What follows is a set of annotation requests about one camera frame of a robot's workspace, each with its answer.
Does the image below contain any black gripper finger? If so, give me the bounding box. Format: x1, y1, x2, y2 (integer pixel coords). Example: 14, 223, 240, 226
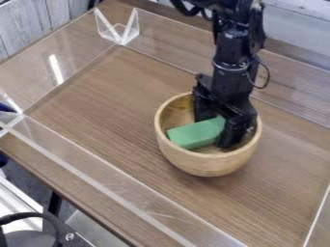
216, 115, 256, 149
193, 96, 216, 123

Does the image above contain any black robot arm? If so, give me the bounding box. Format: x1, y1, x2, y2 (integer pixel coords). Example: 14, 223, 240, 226
168, 0, 267, 149

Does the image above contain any light brown wooden bowl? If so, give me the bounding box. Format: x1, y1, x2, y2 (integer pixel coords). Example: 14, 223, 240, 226
153, 92, 263, 178

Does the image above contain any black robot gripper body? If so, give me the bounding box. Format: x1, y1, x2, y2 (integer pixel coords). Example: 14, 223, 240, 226
191, 60, 259, 124

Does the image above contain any black cable loop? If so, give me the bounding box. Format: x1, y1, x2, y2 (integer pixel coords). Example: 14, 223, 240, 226
0, 211, 61, 247

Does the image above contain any green rectangular block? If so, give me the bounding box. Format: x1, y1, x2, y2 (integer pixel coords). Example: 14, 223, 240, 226
165, 117, 225, 150

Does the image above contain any clear acrylic tray enclosure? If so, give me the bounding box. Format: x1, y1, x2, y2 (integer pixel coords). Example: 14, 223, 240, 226
0, 2, 330, 247

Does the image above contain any blue object at left edge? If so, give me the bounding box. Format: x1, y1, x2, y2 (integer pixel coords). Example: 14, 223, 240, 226
0, 102, 17, 113

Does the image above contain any black table leg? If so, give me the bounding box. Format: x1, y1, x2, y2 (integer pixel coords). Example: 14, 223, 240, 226
48, 192, 61, 216

